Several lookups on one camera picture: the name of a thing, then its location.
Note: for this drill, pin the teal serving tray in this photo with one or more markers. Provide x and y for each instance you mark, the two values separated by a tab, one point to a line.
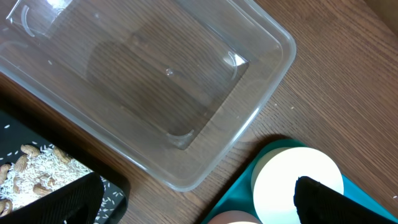
239	195

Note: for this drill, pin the pink bowl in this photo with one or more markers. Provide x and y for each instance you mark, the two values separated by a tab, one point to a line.
234	217

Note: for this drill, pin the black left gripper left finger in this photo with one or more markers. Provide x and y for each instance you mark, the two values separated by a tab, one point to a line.
77	202

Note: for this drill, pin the cream white bowl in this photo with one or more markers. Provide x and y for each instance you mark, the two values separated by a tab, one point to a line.
275	174

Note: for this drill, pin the rice and peanuts pile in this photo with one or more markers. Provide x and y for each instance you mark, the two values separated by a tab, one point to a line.
37	173

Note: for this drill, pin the black food waste tray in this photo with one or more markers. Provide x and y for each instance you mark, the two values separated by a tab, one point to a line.
14	133

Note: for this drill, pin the clear plastic bin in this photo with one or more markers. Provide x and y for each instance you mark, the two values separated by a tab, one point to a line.
170	85

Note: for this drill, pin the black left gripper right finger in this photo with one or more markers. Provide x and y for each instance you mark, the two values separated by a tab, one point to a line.
319	204

